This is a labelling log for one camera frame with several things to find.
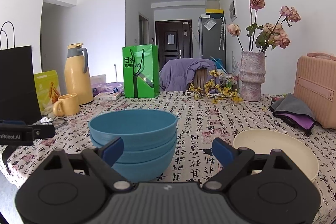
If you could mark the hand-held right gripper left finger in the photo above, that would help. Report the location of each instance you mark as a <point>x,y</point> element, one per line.
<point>111,150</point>

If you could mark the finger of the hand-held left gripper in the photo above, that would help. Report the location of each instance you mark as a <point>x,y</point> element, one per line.
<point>44,130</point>

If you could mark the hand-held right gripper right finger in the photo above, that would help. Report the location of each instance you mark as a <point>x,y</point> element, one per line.
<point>223,153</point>

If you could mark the blue bowl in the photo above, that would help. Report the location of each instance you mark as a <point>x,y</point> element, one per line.
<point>147,169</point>
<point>147,151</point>
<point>131,124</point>

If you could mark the crumpled white wrapper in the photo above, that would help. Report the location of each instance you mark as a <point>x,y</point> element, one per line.
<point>46,119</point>

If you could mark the eyeglasses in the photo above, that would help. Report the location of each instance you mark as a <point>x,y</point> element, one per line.
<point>61,123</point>

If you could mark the yellow mug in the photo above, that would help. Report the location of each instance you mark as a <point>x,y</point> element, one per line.
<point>69,104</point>

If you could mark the calligraphy print tablecloth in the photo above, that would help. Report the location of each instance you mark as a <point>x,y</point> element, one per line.
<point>199,119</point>

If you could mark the yellow snack packet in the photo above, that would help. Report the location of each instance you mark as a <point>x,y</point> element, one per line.
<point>47,85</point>

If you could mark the black paper bag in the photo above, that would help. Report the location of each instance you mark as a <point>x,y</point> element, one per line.
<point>15,82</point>

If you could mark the flat white box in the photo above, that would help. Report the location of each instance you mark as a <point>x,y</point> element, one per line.
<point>107,96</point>

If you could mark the purple plastic bag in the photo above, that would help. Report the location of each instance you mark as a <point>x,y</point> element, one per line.
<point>107,87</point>

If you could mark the yellow thermos jug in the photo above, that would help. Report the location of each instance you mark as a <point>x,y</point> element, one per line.
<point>78,77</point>

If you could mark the yellow blossom branch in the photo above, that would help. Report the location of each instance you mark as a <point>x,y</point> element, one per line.
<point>210,87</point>

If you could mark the clear desk organizer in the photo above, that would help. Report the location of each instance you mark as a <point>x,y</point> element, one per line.
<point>231,81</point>

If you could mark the small red and black box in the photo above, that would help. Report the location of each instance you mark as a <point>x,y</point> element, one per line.
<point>276,101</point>

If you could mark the wooden chair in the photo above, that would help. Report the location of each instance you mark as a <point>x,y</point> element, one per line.
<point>200,79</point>

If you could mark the pink textured vase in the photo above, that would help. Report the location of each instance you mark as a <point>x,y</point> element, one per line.
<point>252,77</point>

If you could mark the grey cloth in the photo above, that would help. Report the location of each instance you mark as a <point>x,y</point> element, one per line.
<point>291,106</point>

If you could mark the purple cloth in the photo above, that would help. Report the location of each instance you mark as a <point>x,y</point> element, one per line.
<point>302,121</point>

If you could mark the dried grey sprigs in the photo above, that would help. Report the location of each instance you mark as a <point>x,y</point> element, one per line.
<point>235,64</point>

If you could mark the blue plastic bag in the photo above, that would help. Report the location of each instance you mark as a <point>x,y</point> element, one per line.
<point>219,62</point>

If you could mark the green shopping bag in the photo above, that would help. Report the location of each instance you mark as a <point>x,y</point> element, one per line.
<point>147,66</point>

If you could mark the purple jacket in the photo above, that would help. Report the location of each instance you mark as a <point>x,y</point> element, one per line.
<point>176,71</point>

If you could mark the dark brown entrance door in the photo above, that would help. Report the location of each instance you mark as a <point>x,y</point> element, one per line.
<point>170,56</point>

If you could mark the grey refrigerator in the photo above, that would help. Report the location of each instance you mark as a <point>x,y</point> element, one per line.
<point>210,43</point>

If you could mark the pink ribbed hard case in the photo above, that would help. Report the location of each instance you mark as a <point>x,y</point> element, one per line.
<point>317,87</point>

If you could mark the white folded umbrella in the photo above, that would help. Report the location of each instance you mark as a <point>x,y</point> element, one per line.
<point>222,33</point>

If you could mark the interior room door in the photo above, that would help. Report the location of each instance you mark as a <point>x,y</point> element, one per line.
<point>143,29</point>

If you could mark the white door notice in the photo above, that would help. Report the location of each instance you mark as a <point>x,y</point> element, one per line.
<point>171,39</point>

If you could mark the paper sheet on refrigerator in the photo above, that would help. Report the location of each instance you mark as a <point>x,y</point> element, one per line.
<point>210,24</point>

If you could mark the yellow and black box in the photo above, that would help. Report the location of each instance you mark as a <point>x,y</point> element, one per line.
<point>214,11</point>

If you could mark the dried pink roses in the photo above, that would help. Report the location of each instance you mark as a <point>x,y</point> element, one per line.
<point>256,1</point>

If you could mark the white wall panel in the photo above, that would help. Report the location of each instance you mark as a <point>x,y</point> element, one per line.
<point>232,8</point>

